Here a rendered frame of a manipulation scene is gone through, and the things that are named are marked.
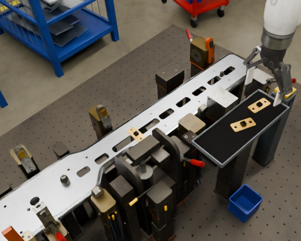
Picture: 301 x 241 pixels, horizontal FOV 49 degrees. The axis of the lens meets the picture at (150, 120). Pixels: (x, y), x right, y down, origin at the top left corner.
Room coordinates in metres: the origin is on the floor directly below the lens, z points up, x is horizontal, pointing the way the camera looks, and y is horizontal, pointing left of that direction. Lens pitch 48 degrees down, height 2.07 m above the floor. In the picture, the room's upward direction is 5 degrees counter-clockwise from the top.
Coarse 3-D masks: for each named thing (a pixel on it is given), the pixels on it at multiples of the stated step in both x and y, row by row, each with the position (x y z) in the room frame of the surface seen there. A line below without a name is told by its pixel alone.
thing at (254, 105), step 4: (260, 100) 0.85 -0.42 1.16; (264, 100) 0.85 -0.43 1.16; (252, 104) 0.84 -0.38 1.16; (256, 104) 0.83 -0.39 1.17; (260, 104) 0.82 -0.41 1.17; (264, 104) 0.83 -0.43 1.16; (268, 104) 0.83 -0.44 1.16; (248, 108) 0.82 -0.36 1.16; (252, 108) 0.82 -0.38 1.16; (256, 108) 0.81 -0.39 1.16; (260, 108) 0.81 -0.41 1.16; (256, 112) 0.80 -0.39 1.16
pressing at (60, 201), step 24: (216, 72) 1.22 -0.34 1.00; (240, 72) 1.20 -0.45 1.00; (168, 96) 1.08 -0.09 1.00; (192, 96) 1.07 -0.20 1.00; (144, 120) 0.95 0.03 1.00; (168, 120) 0.94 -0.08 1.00; (96, 144) 0.84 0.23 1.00; (48, 168) 0.75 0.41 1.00; (72, 168) 0.74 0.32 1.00; (96, 168) 0.73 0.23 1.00; (24, 192) 0.65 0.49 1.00; (48, 192) 0.64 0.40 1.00; (72, 192) 0.63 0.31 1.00; (0, 216) 0.56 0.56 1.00; (24, 216) 0.55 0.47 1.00; (0, 240) 0.47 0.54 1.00
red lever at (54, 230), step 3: (51, 225) 0.47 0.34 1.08; (45, 228) 0.47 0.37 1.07; (51, 228) 0.46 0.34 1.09; (54, 228) 0.45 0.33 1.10; (54, 231) 0.44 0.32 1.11; (57, 231) 0.43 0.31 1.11; (54, 234) 0.43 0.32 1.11; (57, 234) 0.42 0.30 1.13; (60, 234) 0.42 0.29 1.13; (57, 237) 0.41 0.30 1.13; (60, 237) 0.40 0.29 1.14; (63, 237) 0.40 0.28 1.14; (57, 240) 0.40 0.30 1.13; (60, 240) 0.39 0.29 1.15; (63, 240) 0.39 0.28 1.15; (66, 240) 0.39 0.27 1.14
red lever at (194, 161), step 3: (180, 156) 0.68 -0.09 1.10; (183, 156) 0.68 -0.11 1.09; (180, 159) 0.67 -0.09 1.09; (183, 159) 0.66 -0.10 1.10; (186, 159) 0.66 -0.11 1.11; (189, 159) 0.65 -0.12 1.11; (192, 159) 0.64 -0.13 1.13; (189, 162) 0.64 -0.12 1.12; (192, 162) 0.62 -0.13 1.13; (195, 162) 0.62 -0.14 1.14; (198, 162) 0.61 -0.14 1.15; (201, 162) 0.60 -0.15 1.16; (195, 165) 0.61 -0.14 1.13; (198, 165) 0.60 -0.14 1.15; (201, 165) 0.60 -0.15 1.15
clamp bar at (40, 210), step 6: (36, 198) 0.49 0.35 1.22; (36, 204) 0.48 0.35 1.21; (42, 204) 0.47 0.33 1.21; (36, 210) 0.46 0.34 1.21; (42, 210) 0.46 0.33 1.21; (48, 210) 0.47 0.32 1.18; (42, 216) 0.46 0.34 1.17; (48, 216) 0.47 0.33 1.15; (42, 222) 0.46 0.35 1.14; (48, 222) 0.47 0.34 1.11; (54, 222) 0.48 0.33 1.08; (48, 228) 0.47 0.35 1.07
